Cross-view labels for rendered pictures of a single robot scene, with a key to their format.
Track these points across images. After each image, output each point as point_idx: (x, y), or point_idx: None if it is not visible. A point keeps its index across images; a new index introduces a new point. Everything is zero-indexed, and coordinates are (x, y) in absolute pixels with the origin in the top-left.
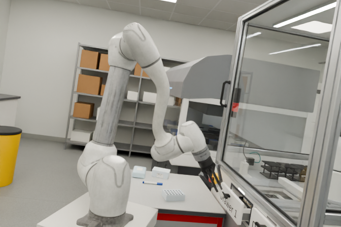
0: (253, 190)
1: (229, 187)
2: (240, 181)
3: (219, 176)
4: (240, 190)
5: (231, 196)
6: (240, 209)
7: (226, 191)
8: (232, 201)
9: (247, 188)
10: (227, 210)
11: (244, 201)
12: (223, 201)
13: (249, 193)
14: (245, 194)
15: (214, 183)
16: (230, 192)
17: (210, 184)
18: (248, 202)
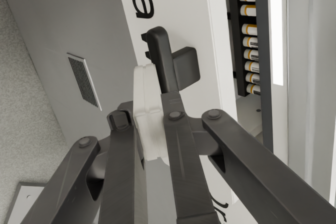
0: (335, 183)
1: None
2: (335, 7)
3: (237, 194)
4: (274, 31)
5: (201, 87)
6: (211, 192)
7: None
8: (191, 105)
9: (320, 123)
10: (138, 54)
11: (238, 5)
12: None
13: (305, 145)
14: (281, 93)
15: (146, 180)
16: (212, 66)
17: (100, 199)
18: (255, 43)
